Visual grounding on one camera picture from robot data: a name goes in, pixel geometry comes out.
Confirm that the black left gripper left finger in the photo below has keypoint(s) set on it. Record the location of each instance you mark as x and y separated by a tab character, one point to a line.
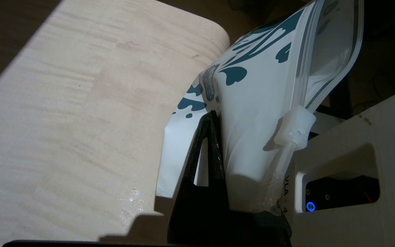
197	216

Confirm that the white floral zip pouch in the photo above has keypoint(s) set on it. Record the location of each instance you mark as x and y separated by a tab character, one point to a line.
252	120

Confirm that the white robot housing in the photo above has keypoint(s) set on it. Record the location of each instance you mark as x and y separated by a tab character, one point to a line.
355	137

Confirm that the black labelled robot panel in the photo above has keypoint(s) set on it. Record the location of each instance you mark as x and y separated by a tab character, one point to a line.
288	192

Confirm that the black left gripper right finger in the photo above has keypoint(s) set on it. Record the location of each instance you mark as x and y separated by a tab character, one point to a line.
259	228

